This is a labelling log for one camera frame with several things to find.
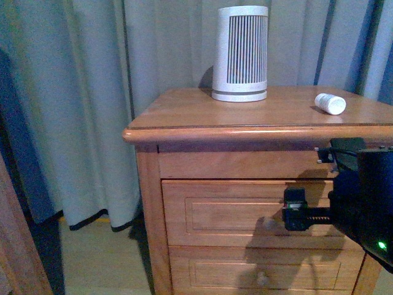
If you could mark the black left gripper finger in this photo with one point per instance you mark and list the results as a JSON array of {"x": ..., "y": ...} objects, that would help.
[{"x": 296, "y": 213}]

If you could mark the grey curtain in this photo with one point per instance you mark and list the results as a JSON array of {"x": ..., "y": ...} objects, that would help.
[{"x": 74, "y": 73}]

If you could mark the white cylindrical air purifier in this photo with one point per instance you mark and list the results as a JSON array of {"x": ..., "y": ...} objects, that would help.
[{"x": 240, "y": 68}]

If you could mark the wooden nightstand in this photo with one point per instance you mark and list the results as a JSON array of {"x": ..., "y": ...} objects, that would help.
[{"x": 213, "y": 176}]

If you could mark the wooden drawer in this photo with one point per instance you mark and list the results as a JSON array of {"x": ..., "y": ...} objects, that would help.
[
  {"x": 243, "y": 214},
  {"x": 224, "y": 270}
]

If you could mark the wooden bed frame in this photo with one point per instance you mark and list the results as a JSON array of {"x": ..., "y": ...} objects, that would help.
[{"x": 19, "y": 257}]

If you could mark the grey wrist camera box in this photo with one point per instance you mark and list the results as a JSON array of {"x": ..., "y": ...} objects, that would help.
[{"x": 345, "y": 152}]

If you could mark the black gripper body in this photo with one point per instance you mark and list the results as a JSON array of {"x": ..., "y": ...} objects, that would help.
[{"x": 361, "y": 204}]

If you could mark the white medicine bottle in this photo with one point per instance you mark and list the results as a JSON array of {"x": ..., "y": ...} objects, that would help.
[{"x": 331, "y": 104}]

